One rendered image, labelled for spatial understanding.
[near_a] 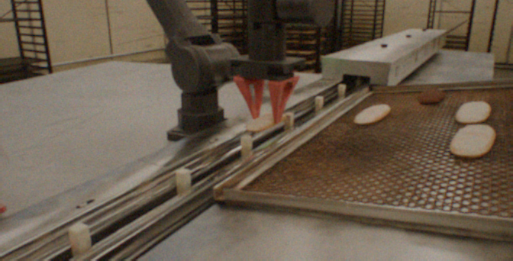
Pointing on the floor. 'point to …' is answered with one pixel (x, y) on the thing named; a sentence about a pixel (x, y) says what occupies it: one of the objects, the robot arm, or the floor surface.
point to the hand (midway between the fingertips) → (266, 115)
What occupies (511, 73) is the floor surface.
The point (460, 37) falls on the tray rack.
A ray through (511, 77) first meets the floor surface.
